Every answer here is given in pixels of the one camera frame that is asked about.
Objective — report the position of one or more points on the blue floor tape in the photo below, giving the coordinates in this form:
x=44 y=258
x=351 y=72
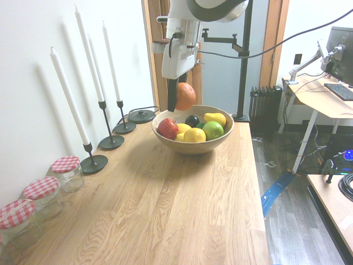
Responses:
x=275 y=193

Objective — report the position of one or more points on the wooden door frame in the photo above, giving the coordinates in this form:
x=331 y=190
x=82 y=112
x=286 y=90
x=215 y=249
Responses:
x=273 y=41

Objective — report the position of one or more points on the short black candle holder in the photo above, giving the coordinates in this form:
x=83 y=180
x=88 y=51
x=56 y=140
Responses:
x=93 y=164

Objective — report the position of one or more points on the white taper candle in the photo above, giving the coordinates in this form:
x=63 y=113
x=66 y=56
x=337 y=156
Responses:
x=111 y=60
x=70 y=96
x=89 y=55

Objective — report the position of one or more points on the green lime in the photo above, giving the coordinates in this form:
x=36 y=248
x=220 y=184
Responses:
x=200 y=125

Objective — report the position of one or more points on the black keyboard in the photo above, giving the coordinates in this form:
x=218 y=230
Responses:
x=340 y=92

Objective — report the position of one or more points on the dark wall switch plate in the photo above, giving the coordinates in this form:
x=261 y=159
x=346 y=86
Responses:
x=298 y=58

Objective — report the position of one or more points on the black computer monitor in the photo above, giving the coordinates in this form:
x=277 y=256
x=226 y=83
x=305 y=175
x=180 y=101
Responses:
x=340 y=55

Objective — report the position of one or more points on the dark avocado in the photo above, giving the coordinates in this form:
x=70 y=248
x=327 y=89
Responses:
x=192 y=121

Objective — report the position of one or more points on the tall black candle holder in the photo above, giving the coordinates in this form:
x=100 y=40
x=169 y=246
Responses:
x=111 y=143

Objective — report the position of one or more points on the yellow pear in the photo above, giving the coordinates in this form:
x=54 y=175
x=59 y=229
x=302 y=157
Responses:
x=216 y=118

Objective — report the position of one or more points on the wooden fruit bowl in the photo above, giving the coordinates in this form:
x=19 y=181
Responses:
x=193 y=147

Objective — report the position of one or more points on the large yellow lemon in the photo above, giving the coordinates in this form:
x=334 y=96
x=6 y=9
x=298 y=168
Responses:
x=184 y=128

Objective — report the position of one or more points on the black round base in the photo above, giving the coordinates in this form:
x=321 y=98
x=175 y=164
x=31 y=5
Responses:
x=142 y=116

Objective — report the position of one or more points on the glass jar red checked lid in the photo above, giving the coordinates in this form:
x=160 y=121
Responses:
x=66 y=164
x=41 y=187
x=16 y=212

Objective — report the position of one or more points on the black pole clamp stand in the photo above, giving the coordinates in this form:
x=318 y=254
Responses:
x=244 y=82

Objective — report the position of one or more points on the green apple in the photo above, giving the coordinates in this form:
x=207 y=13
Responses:
x=213 y=130

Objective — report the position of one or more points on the orange fruit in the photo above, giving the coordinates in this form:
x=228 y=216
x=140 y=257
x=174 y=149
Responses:
x=186 y=96

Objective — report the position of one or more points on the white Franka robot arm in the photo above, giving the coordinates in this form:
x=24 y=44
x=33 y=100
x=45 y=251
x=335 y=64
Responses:
x=209 y=9

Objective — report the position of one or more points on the black oil radiator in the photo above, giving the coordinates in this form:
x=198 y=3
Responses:
x=264 y=110

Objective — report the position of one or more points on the red apple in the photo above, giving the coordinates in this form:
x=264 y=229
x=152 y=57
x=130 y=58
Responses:
x=167 y=129

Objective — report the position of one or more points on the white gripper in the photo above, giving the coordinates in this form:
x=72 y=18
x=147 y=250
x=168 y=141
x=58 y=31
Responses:
x=176 y=62

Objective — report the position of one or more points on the device with blue light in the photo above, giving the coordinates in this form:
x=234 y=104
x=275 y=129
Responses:
x=348 y=156

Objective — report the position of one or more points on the yellow apple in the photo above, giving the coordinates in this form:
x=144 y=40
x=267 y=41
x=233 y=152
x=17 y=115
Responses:
x=195 y=135

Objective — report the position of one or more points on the medium black candle holder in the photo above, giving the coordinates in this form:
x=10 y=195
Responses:
x=125 y=128

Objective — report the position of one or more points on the wooden desk white legs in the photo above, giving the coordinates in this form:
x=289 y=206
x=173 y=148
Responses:
x=317 y=105

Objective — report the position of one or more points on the small yellow lemon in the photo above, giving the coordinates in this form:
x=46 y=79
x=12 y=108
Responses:
x=179 y=137

